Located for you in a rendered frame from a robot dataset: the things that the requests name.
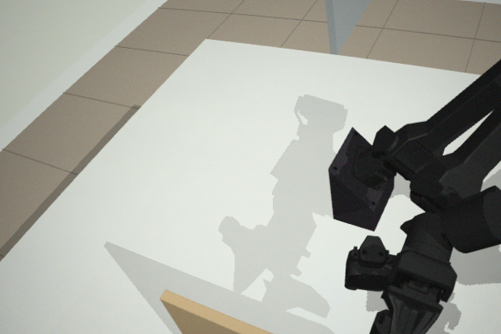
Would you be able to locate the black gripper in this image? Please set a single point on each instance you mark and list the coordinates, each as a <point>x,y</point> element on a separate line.
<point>414,304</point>

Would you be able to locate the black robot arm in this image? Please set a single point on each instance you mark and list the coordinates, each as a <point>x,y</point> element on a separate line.
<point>447,187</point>

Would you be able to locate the brown rectangular board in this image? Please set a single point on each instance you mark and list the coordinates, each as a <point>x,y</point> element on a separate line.
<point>194,318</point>

